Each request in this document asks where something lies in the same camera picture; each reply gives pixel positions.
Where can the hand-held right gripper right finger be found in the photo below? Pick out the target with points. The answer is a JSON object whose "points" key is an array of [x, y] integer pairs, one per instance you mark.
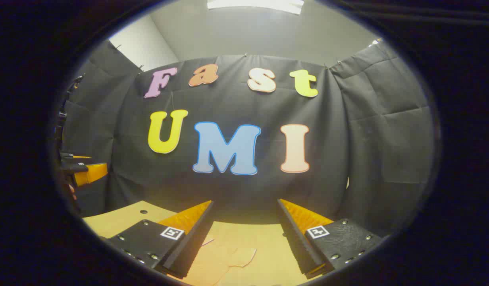
{"points": [[298, 242]]}

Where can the black backdrop cloth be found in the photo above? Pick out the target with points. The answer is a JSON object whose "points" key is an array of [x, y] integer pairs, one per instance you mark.
{"points": [[347, 139]]}

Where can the black stand pole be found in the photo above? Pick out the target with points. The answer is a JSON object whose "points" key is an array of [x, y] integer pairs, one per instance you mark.
{"points": [[62, 116]]}

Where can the orange T-shirt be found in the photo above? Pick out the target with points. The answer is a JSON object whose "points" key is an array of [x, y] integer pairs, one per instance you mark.
{"points": [[212, 266]]}

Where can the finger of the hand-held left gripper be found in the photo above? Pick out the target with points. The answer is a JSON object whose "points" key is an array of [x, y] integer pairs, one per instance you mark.
{"points": [[91, 174], [76, 156]]}

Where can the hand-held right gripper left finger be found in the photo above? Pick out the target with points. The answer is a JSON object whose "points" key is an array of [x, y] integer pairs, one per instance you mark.
{"points": [[189, 246]]}

